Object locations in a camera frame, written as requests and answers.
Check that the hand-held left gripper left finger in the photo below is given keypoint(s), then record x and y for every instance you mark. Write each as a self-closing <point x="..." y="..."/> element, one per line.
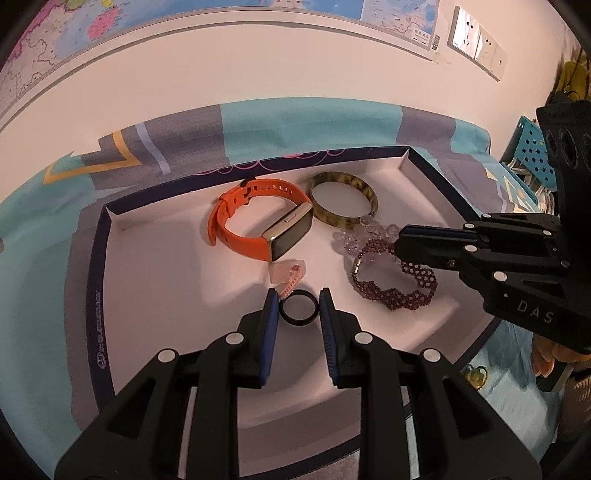
<point x="270" y="332"/>

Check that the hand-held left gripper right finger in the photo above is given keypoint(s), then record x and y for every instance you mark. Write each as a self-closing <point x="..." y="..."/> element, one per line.
<point x="328" y="332"/>

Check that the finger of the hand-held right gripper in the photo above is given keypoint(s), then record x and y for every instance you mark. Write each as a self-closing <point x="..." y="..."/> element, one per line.
<point x="434" y="233"/>
<point x="429" y="254"/>

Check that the dark blue cardboard box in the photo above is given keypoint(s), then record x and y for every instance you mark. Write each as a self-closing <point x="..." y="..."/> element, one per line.
<point x="184" y="286"/>

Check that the orange smart band watch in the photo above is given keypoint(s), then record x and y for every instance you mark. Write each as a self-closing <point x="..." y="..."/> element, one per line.
<point x="226" y="230"/>

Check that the tortoiseshell bangle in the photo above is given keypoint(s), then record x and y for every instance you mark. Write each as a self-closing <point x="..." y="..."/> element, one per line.
<point x="318" y="214"/>

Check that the person's right hand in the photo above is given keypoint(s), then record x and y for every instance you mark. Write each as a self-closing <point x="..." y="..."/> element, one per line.
<point x="542" y="357"/>

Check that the teal perforated basket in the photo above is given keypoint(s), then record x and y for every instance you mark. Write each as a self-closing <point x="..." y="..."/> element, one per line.
<point x="531" y="147"/>

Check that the teal and grey printed sheet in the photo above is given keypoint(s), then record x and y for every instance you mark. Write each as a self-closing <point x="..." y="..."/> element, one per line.
<point x="46" y="230"/>

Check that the white wall socket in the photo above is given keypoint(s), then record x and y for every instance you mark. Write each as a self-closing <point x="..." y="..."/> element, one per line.
<point x="487" y="48"/>
<point x="464" y="30"/>
<point x="499" y="63"/>

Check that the colourful wall map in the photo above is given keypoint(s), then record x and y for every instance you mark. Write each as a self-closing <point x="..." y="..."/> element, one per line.
<point x="46" y="46"/>

